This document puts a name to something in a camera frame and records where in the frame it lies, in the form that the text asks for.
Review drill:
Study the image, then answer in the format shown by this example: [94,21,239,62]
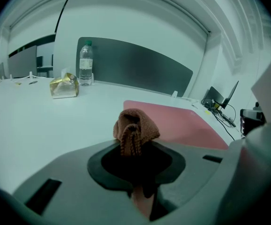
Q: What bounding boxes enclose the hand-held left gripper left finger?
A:
[0,139,150,225]

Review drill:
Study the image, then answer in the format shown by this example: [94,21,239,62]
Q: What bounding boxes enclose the black blind cord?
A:
[55,0,73,36]

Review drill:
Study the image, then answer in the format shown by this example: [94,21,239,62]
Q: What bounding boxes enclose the brown knitted cloth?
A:
[113,108,161,158]

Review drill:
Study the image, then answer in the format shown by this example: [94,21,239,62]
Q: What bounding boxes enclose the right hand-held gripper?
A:
[240,109,267,137]

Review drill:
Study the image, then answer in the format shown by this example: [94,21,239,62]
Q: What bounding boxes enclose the gold tissue pack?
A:
[49,67,80,100]

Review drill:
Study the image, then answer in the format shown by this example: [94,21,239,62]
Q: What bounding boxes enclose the tangled black cables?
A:
[201,97,242,141]

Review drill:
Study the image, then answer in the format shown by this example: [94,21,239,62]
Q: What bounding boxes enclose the light grey desk divider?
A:
[8,45,38,79]

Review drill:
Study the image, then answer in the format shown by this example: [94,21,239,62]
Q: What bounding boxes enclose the black laptop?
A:
[221,80,240,110]

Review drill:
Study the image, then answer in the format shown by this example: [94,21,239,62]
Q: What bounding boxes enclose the clear plastic water bottle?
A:
[78,39,94,87]

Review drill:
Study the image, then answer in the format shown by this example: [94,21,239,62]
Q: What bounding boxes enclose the pink desk mat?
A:
[123,99,229,220]

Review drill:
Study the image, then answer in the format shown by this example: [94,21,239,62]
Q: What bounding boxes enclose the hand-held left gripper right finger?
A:
[147,139,230,222]

